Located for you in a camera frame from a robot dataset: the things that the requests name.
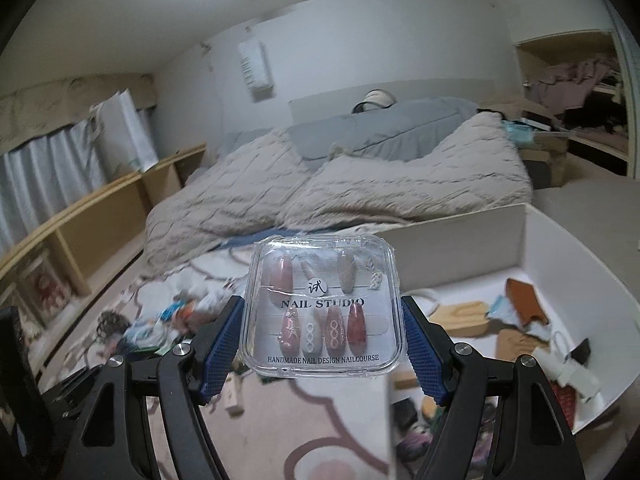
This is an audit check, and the beige printed valance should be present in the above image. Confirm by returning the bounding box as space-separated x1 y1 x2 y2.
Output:
0 74 156 136

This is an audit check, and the wooden shelf unit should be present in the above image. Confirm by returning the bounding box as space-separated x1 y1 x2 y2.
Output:
0 142 207 321

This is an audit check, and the pile of pink clothes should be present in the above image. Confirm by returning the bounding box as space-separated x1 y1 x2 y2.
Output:
525 57 623 111

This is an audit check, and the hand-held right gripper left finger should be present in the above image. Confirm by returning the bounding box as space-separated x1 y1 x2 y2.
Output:
62 295 246 480

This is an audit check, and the beige quilted bedspread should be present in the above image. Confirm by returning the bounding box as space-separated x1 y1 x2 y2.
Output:
75 167 640 306

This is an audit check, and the clear false nail box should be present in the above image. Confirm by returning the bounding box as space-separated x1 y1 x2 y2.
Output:
240 233 405 376

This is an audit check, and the round white hat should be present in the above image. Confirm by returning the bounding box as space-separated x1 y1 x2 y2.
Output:
352 89 396 113

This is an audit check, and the white hanging tissue bag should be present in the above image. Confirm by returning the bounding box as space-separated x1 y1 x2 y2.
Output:
237 37 276 103

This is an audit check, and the white rectangular case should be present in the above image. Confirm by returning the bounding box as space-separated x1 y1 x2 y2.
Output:
221 372 247 417

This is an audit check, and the crumpled white plastic bag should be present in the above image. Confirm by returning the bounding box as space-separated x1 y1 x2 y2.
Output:
192 285 236 321

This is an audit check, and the grey headboard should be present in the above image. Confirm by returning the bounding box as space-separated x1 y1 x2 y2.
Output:
289 77 493 121

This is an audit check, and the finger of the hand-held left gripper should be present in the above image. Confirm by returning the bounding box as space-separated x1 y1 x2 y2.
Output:
40 367 103 413

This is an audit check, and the closet shelf niche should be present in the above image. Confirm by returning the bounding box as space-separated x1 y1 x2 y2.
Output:
515 30 633 176

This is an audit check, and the grey duvet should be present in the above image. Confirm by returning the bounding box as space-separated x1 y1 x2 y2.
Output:
215 97 481 161

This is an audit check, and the white tote bag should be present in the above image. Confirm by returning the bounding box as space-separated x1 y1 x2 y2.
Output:
90 89 160 173

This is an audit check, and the wooden board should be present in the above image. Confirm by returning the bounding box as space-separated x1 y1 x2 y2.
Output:
429 301 493 336

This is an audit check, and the cardboard box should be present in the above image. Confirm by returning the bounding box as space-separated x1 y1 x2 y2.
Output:
520 145 568 188

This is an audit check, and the white and blue packet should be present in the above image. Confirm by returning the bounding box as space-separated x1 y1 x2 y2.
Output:
122 322 166 351

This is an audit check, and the clear packet with blue label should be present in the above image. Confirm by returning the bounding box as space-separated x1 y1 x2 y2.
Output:
487 294 516 321

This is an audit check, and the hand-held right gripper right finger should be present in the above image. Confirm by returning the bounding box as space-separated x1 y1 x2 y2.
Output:
400 295 576 480

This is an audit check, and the white plug adapter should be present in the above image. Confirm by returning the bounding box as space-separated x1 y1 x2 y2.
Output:
537 345 601 401

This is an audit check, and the cartoon printed blanket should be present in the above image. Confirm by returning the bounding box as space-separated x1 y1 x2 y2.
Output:
30 245 396 480

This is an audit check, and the red-dress doll display case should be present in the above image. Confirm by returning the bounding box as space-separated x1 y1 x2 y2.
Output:
17 255 73 326

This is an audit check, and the navy bed sheet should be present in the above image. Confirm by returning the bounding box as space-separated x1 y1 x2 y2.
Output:
220 232 281 253

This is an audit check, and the grey curtain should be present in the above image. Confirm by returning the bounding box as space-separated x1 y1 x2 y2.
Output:
0 110 151 246

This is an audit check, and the brown leather pouch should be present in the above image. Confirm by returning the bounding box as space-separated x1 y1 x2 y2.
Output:
504 278 548 331

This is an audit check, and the white storage container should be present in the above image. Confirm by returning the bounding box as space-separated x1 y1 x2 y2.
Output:
295 202 640 480

